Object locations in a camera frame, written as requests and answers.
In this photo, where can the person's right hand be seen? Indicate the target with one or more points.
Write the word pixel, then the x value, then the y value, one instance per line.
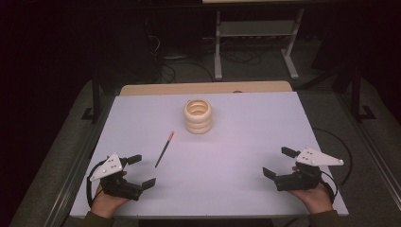
pixel 315 200

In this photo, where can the black metal stand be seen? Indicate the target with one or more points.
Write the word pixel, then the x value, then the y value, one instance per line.
pixel 96 94
pixel 356 94

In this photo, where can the cream ringed pen holder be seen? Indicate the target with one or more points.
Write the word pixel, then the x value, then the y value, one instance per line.
pixel 198 121

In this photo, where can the person's left hand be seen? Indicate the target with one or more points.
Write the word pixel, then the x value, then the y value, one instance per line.
pixel 105 205

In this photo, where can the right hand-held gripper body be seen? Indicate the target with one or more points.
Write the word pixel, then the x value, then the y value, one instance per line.
pixel 315 158

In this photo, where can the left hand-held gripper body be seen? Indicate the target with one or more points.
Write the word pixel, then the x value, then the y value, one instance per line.
pixel 108 165

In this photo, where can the dark pencil with orange end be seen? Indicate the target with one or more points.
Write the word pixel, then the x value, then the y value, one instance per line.
pixel 164 149

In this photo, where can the metal side rail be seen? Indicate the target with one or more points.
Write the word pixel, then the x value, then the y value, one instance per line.
pixel 372 142
pixel 75 164

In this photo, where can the white table board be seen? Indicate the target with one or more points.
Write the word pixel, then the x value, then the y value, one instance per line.
pixel 220 164

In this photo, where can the white metal desk frame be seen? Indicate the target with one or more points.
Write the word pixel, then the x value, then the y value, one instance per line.
pixel 217 47

